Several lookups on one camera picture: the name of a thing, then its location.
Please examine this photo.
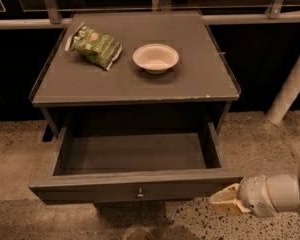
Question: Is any green chip bag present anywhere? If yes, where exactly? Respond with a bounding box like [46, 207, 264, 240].
[64, 22, 122, 71]

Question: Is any grey top drawer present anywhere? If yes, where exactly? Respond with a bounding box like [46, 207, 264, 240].
[29, 122, 242, 204]

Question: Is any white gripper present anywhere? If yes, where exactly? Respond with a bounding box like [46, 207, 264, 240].
[210, 176, 278, 218]

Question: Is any white paper bowl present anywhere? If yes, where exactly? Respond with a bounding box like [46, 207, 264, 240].
[133, 44, 179, 74]

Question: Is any metal top drawer knob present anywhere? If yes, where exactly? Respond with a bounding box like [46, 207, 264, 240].
[136, 188, 145, 199]

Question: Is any metal railing frame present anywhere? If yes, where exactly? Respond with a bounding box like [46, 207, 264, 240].
[0, 0, 300, 30]

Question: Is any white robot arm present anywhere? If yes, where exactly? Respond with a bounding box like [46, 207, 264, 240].
[209, 163, 300, 218]

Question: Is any grey wooden drawer cabinet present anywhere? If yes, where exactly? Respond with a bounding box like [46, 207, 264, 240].
[28, 11, 242, 142]

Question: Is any white diagonal pole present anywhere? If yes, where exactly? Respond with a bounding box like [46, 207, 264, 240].
[266, 55, 300, 124]

